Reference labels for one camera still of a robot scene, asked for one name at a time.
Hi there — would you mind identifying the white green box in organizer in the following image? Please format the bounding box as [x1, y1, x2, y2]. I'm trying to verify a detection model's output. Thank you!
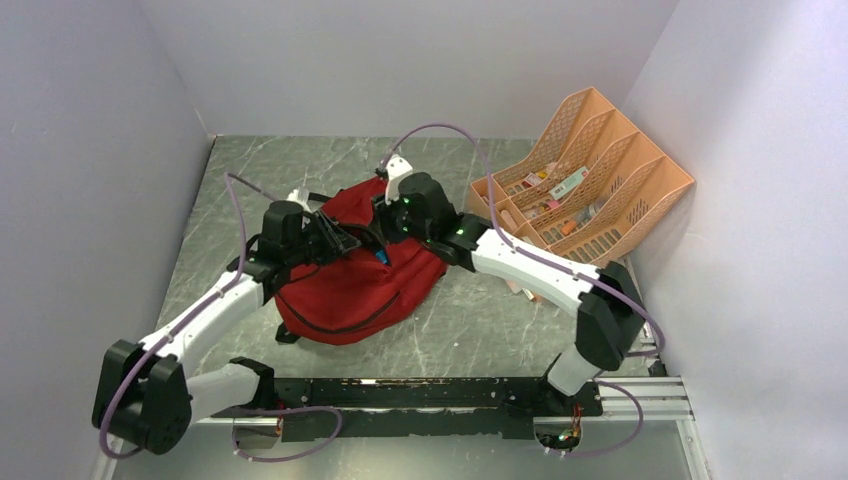
[549, 166, 589, 201]

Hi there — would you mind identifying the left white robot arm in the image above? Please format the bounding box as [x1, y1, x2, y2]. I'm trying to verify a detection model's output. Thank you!
[92, 200, 362, 459]

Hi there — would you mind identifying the pink eraser in organizer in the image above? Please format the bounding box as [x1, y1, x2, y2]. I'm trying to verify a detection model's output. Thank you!
[499, 209, 518, 233]

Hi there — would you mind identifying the purple cable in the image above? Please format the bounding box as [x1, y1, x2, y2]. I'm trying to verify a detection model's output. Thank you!
[97, 172, 344, 464]
[378, 123, 666, 460]

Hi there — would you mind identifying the orange plastic file organizer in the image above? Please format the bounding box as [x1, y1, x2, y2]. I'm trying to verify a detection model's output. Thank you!
[467, 87, 695, 266]

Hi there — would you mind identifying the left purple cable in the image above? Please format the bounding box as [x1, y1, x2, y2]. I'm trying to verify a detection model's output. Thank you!
[97, 172, 344, 464]

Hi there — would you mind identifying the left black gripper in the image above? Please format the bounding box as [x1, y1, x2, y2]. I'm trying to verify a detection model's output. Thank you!
[284, 209, 359, 267]

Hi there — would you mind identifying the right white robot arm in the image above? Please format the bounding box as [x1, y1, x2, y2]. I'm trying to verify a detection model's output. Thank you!
[374, 169, 646, 414]

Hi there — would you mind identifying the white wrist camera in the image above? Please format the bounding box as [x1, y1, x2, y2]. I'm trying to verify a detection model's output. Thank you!
[384, 154, 414, 204]
[286, 187, 313, 213]

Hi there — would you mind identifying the orange capped small item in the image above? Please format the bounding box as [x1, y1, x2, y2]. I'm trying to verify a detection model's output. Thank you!
[559, 220, 577, 235]

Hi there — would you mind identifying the red student backpack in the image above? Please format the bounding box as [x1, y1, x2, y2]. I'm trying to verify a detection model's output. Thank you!
[272, 177, 449, 347]

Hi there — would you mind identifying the aluminium rail frame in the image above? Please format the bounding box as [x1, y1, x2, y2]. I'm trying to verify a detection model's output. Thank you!
[125, 377, 710, 479]

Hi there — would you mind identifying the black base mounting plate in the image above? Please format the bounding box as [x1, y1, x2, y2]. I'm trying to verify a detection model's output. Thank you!
[209, 374, 605, 443]

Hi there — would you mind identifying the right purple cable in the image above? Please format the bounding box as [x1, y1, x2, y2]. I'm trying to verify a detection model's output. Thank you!
[378, 123, 666, 460]

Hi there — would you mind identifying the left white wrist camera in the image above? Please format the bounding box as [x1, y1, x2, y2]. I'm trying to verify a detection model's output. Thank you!
[286, 187, 313, 213]

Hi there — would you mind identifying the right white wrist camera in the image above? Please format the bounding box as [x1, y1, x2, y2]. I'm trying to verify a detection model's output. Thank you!
[384, 154, 414, 204]

